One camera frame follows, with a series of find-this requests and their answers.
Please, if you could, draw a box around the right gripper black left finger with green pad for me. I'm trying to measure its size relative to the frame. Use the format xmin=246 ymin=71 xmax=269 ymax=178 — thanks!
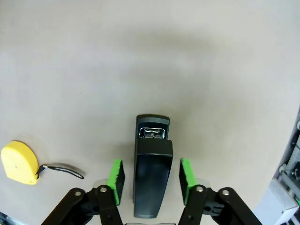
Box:
xmin=41 ymin=159 xmax=126 ymax=225

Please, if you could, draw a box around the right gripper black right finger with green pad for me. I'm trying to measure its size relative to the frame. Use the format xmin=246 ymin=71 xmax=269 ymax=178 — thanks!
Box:
xmin=179 ymin=158 xmax=263 ymax=225

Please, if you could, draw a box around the black stapler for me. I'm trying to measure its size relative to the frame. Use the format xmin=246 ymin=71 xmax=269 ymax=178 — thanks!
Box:
xmin=132 ymin=114 xmax=174 ymax=219

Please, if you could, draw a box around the yellow tape measure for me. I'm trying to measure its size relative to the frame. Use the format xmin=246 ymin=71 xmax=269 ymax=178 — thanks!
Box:
xmin=0 ymin=140 xmax=85 ymax=186

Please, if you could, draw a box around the grey metal frame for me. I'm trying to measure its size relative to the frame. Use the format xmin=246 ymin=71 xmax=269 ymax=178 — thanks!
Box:
xmin=268 ymin=120 xmax=300 ymax=213

